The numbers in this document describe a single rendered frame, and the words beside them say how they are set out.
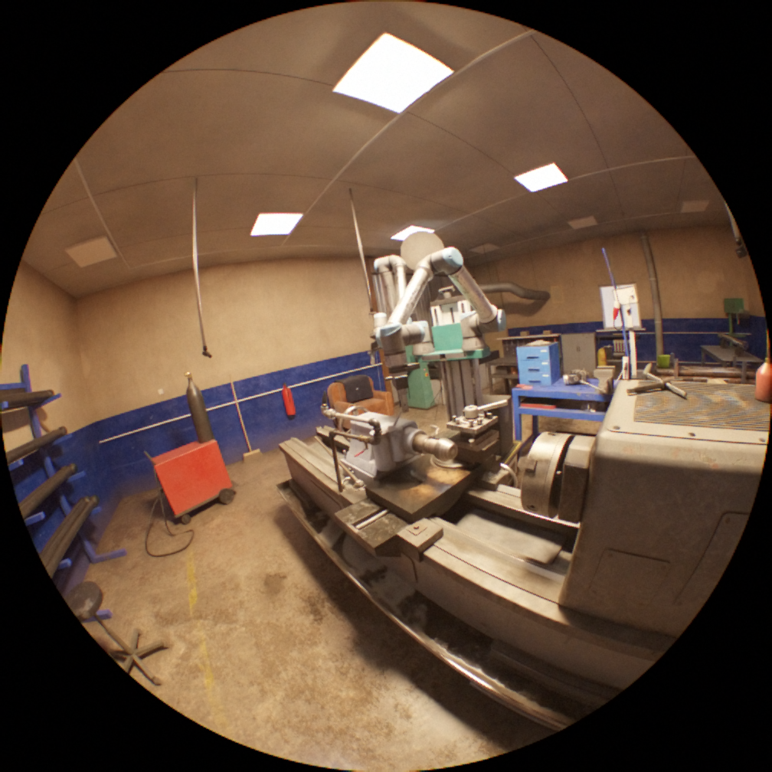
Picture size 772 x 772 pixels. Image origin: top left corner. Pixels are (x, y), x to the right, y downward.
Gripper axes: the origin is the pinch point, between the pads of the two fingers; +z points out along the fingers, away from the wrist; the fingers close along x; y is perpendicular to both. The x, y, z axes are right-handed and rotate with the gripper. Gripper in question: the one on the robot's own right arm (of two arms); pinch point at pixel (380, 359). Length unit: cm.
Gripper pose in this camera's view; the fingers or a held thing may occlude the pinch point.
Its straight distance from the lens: 184.2
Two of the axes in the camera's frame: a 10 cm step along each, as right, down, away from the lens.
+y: 6.2, 1.7, 7.7
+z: 0.2, 9.7, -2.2
